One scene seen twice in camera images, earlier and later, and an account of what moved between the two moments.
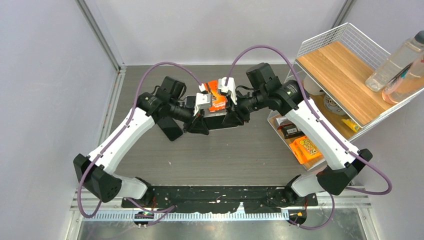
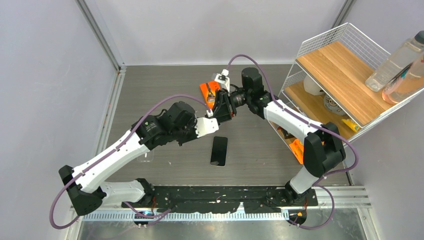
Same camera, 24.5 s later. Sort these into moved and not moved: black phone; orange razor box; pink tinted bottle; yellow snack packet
Moved: black phone
Not moved: pink tinted bottle; yellow snack packet; orange razor box
